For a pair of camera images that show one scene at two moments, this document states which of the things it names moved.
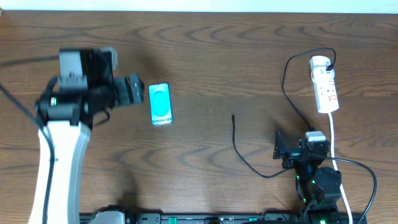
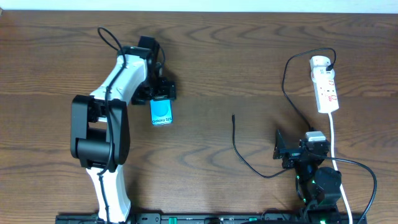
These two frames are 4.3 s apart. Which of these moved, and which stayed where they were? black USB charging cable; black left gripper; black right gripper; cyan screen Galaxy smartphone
Moved: black left gripper
Stayed: black USB charging cable; black right gripper; cyan screen Galaxy smartphone
